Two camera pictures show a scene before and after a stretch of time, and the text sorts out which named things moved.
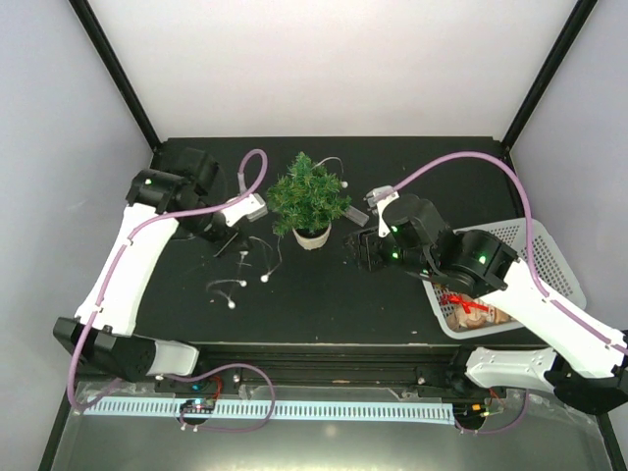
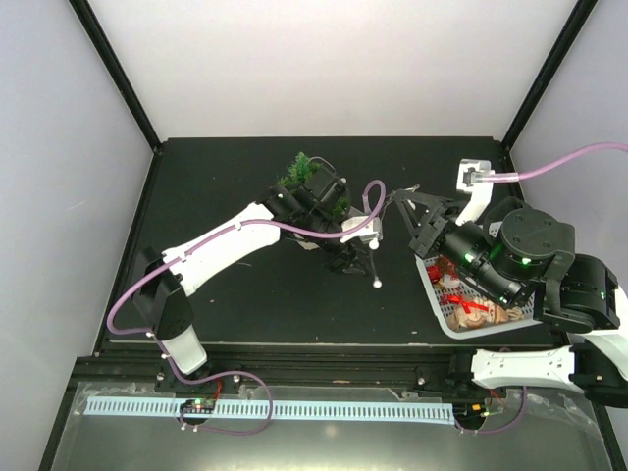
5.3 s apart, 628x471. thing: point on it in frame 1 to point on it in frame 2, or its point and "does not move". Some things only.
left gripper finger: x=218 y=253 to x=340 y=266
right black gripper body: x=380 y=260 to x=429 y=241
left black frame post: x=117 y=72 does not move
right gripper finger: x=358 y=246 to x=430 y=199
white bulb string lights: x=264 y=278 to x=376 y=281
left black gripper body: x=217 y=238 to x=331 y=257
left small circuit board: x=198 y=406 does not move
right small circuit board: x=471 y=413 does not move
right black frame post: x=581 y=12 does not move
